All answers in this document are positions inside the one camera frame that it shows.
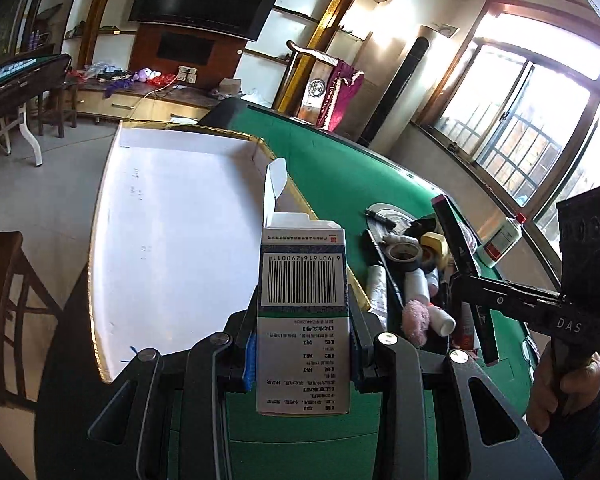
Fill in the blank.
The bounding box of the white plastic bag roll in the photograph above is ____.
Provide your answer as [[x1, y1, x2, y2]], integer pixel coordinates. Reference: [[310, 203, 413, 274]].
[[366, 264, 389, 317]]

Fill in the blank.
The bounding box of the white gold-rimmed box tray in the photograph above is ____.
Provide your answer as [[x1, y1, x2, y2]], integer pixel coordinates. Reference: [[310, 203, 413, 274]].
[[87, 122, 373, 386]]

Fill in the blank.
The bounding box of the clear plastic bag pile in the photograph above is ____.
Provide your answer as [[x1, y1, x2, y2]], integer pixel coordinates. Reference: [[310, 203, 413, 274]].
[[81, 61, 117, 81]]

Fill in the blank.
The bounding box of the grey tape roll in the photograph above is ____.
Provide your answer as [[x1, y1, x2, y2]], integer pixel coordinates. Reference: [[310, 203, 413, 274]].
[[385, 241, 423, 267]]

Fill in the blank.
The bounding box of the white tower air conditioner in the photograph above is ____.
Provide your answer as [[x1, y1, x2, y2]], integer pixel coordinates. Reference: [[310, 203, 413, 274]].
[[359, 24, 451, 150]]

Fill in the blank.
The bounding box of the black wall panel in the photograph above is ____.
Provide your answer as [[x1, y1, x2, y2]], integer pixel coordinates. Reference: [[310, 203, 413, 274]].
[[156, 31, 217, 67]]

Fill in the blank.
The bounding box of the white liquor bottle red cap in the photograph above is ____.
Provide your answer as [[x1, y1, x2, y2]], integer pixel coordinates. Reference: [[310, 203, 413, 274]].
[[479, 211, 529, 269]]

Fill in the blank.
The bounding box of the person's right forearm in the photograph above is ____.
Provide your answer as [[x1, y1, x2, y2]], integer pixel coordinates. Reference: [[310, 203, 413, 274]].
[[540, 370, 600, 471]]

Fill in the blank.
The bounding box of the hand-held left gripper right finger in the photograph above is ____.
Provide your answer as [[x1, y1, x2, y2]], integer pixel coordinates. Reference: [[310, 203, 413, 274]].
[[349, 284, 563, 480]]

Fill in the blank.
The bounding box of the plain white bottle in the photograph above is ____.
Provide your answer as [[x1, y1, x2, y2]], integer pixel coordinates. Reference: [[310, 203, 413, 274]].
[[426, 304, 457, 337]]

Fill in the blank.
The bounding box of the wooden armchair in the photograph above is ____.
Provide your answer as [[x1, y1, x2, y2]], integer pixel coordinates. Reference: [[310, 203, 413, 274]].
[[275, 40, 343, 128]]

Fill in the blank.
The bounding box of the pink fluffy ball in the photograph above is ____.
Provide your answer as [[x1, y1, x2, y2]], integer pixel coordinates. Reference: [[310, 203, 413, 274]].
[[401, 299, 432, 345]]

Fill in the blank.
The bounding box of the maroon fringed cloth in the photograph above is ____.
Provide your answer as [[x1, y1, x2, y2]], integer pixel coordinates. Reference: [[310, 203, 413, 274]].
[[316, 59, 366, 133]]

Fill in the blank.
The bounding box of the person's right hand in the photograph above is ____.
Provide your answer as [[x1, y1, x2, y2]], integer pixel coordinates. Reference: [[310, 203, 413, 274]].
[[525, 347, 600, 435]]

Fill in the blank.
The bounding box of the large window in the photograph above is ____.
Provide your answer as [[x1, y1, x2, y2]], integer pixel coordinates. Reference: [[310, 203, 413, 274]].
[[415, 0, 600, 261]]

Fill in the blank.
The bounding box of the dark wooden chair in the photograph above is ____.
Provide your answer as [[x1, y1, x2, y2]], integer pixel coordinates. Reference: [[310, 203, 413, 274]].
[[0, 231, 65, 413]]

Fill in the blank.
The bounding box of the low wooden TV cabinet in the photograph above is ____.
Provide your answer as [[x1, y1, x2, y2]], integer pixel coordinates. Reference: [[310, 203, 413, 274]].
[[75, 79, 222, 125]]

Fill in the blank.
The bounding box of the round grey table dial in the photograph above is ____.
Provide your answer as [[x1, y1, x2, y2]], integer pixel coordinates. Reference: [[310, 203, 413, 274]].
[[364, 202, 456, 358]]

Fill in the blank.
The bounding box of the white blue medicine box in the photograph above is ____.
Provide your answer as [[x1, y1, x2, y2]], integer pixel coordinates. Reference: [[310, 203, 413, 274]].
[[256, 157, 352, 416]]

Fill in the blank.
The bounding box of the long black box pink end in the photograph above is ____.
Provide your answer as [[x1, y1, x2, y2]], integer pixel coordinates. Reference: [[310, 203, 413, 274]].
[[431, 194, 500, 366]]

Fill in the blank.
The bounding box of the grey red tube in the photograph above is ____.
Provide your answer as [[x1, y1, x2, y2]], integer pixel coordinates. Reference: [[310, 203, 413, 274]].
[[451, 301, 477, 351]]

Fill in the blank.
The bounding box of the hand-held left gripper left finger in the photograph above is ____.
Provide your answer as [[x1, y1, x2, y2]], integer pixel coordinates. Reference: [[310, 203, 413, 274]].
[[45, 284, 262, 480]]

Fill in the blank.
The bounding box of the dark mahjong table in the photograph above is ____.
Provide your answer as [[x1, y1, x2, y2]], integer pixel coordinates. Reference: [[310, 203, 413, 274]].
[[0, 52, 74, 221]]

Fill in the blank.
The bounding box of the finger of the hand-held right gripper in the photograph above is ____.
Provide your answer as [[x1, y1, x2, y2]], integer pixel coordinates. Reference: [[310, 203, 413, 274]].
[[449, 271, 565, 329]]

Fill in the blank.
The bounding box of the wooden stool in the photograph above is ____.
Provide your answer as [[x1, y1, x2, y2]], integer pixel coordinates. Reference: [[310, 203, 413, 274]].
[[31, 77, 79, 140]]

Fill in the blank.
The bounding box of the white printed pill bottle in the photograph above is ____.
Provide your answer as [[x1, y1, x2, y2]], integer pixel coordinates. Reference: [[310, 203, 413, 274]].
[[404, 268, 429, 302]]

